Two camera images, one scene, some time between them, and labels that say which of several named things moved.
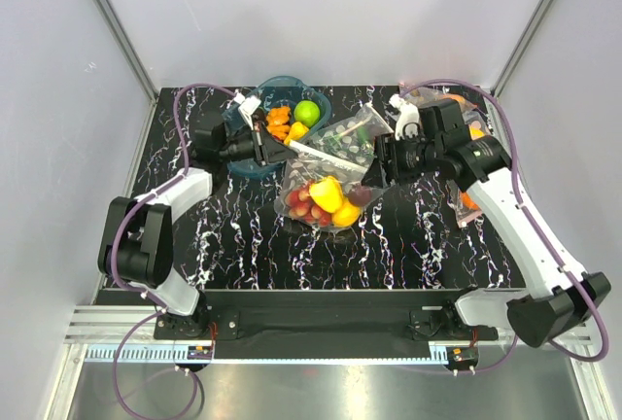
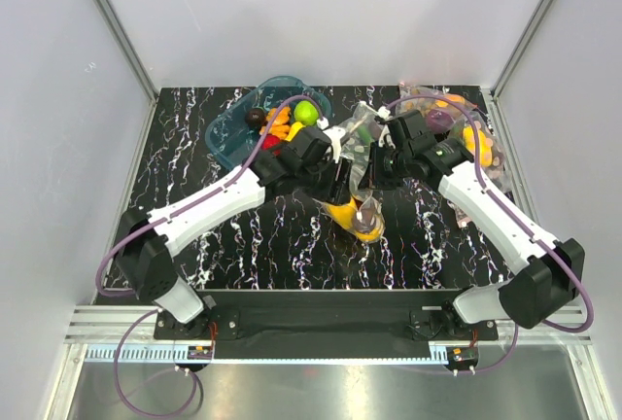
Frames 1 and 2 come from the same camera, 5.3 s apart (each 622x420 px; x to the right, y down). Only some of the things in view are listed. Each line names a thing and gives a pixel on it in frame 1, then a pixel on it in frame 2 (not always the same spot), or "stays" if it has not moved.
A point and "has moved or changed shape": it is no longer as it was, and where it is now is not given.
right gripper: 387,149 stays
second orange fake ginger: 279,131 stays
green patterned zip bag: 352,138 stays
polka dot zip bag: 321,192 → 356,138
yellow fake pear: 296,132 stays
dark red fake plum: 360,195 → 364,220
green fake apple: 306,112 stays
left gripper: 266,149 → 335,192
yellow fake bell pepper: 328,193 has moved or changed shape
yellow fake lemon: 346,216 → 371,236
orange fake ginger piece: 278,116 stays
